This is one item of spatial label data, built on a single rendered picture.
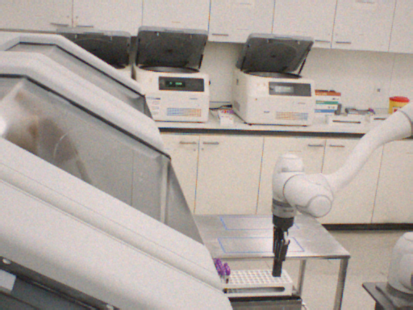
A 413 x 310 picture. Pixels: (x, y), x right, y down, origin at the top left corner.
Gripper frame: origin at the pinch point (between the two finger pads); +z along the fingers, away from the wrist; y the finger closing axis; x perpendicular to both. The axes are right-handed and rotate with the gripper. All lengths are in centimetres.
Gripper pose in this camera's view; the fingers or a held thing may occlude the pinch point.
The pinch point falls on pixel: (277, 267)
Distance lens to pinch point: 199.8
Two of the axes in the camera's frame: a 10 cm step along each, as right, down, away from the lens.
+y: 1.8, 2.8, -9.4
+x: 9.8, 0.2, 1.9
